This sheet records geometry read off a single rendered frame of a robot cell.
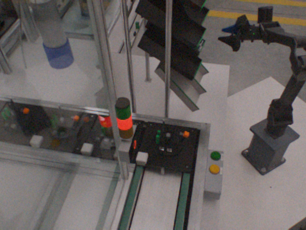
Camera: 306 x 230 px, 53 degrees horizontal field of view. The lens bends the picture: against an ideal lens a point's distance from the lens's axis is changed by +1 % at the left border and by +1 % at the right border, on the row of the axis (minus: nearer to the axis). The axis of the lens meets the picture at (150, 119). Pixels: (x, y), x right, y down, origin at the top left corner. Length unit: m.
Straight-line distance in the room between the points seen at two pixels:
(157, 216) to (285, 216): 0.53
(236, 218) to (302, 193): 0.32
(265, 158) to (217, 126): 0.32
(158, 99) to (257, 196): 0.73
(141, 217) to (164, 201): 0.11
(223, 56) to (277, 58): 0.56
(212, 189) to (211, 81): 0.76
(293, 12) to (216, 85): 2.76
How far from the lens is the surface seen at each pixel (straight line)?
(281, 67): 3.49
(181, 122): 1.48
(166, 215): 1.27
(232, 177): 1.45
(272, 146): 1.34
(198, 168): 1.33
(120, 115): 0.95
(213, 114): 1.66
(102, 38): 0.78
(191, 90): 1.53
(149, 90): 1.77
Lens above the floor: 2.08
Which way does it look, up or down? 49 degrees down
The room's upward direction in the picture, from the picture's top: 2 degrees counter-clockwise
